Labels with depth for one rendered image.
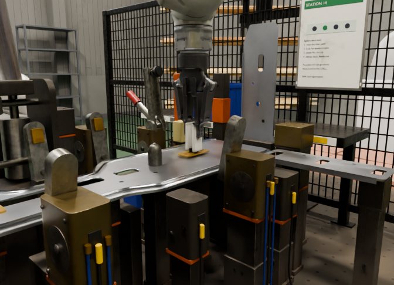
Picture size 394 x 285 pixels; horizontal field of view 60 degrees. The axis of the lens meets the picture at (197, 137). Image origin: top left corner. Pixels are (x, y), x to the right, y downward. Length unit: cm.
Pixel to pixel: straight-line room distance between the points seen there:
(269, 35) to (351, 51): 31
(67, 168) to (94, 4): 887
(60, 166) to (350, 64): 97
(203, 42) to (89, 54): 831
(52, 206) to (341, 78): 99
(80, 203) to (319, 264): 73
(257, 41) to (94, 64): 819
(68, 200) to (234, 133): 35
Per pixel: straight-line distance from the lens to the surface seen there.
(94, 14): 925
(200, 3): 63
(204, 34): 80
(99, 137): 85
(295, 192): 82
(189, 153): 84
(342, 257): 108
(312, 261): 103
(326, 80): 124
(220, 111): 115
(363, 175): 77
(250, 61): 105
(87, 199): 46
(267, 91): 102
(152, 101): 93
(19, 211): 58
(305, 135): 97
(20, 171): 83
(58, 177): 48
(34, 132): 76
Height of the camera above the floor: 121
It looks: 11 degrees down
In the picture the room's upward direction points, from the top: straight up
